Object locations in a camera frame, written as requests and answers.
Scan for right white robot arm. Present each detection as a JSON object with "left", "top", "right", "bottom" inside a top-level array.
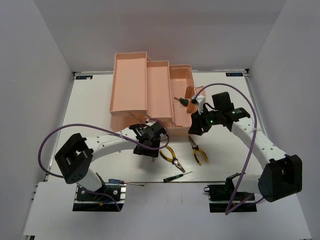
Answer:
[{"left": 188, "top": 92, "right": 303, "bottom": 203}]

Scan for purple cable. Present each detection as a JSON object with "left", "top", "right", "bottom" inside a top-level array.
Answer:
[
  {"left": 37, "top": 123, "right": 161, "bottom": 211},
  {"left": 191, "top": 83, "right": 263, "bottom": 216}
]

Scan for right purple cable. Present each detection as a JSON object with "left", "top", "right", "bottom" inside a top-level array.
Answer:
[{"left": 191, "top": 83, "right": 263, "bottom": 216}]

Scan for yellow black pliers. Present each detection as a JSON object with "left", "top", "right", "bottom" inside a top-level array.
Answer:
[
  {"left": 159, "top": 145, "right": 186, "bottom": 173},
  {"left": 188, "top": 135, "right": 209, "bottom": 166}
]

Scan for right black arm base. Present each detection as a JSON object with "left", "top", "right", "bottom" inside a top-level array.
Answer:
[{"left": 203, "top": 183, "right": 257, "bottom": 213}]

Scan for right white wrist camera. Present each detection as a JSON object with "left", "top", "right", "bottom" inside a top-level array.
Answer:
[{"left": 191, "top": 94, "right": 206, "bottom": 115}]

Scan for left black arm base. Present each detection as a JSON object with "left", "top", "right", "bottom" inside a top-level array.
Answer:
[{"left": 72, "top": 183, "right": 126, "bottom": 212}]

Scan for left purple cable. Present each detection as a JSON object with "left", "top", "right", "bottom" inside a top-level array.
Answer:
[{"left": 37, "top": 123, "right": 161, "bottom": 211}]

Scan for stubby green screwdriver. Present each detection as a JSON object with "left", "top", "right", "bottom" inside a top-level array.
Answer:
[{"left": 174, "top": 97, "right": 189, "bottom": 107}]

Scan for right blue table label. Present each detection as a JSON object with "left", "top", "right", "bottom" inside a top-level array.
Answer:
[{"left": 225, "top": 72, "right": 244, "bottom": 77}]

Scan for left blue table label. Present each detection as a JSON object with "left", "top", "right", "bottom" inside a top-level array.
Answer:
[{"left": 75, "top": 75, "right": 93, "bottom": 80}]

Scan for blue table label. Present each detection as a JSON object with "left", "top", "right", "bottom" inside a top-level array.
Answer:
[
  {"left": 225, "top": 72, "right": 244, "bottom": 77},
  {"left": 75, "top": 75, "right": 93, "bottom": 80}
]

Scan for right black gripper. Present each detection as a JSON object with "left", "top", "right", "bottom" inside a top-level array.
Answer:
[{"left": 188, "top": 105, "right": 222, "bottom": 136}]

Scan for blue red handled screwdriver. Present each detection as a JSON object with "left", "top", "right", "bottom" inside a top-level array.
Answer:
[{"left": 108, "top": 178, "right": 145, "bottom": 187}]

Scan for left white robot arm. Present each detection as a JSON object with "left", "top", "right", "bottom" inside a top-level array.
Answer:
[{"left": 54, "top": 122, "right": 168, "bottom": 200}]

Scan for pink plastic toolbox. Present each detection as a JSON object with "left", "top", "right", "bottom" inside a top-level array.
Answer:
[{"left": 109, "top": 52, "right": 201, "bottom": 136}]

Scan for thin black green screwdriver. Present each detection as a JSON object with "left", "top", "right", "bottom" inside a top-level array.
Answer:
[{"left": 163, "top": 171, "right": 192, "bottom": 183}]

